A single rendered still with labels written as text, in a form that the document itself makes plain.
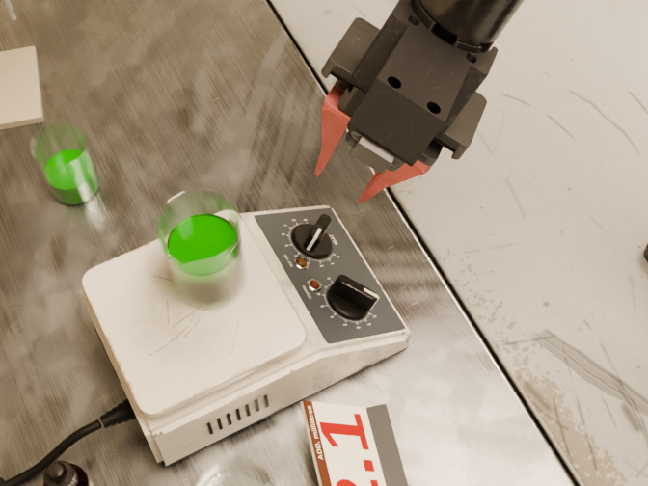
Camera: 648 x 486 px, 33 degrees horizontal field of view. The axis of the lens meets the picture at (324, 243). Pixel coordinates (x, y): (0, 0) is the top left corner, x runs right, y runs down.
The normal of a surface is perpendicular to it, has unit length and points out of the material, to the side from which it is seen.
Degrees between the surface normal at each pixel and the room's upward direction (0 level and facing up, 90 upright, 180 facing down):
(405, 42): 31
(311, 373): 90
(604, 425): 0
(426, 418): 0
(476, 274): 0
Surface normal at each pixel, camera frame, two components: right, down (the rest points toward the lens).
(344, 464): 0.61, -0.52
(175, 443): 0.46, 0.76
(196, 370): -0.02, -0.51
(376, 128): -0.30, 0.57
